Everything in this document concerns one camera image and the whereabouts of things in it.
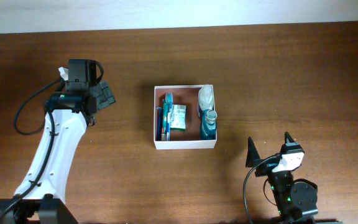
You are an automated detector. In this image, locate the purple foam soap bottle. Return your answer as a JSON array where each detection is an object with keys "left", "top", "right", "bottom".
[{"left": 198, "top": 85, "right": 214, "bottom": 118}]

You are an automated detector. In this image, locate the blue disposable razor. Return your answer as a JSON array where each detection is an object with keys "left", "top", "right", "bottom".
[{"left": 155, "top": 106, "right": 163, "bottom": 141}]

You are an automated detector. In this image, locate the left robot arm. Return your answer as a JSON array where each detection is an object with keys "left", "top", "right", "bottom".
[{"left": 0, "top": 82, "right": 116, "bottom": 223}]

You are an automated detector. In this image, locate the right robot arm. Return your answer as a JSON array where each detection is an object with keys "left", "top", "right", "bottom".
[{"left": 242, "top": 132, "right": 340, "bottom": 224}]

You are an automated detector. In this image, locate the white cardboard box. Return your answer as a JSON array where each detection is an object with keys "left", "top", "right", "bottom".
[{"left": 153, "top": 85, "right": 218, "bottom": 150}]

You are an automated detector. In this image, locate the green white toothpaste tube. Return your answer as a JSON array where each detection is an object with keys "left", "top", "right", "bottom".
[{"left": 161, "top": 100, "right": 170, "bottom": 141}]

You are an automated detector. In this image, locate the blue white toothbrush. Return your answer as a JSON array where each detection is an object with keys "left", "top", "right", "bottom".
[{"left": 165, "top": 93, "right": 173, "bottom": 141}]

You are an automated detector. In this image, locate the green white soap packet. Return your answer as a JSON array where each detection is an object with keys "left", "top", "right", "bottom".
[{"left": 170, "top": 105, "right": 186, "bottom": 131}]

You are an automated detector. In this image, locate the teal mouthwash bottle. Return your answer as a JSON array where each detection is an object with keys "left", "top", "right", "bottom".
[{"left": 200, "top": 110, "right": 218, "bottom": 140}]

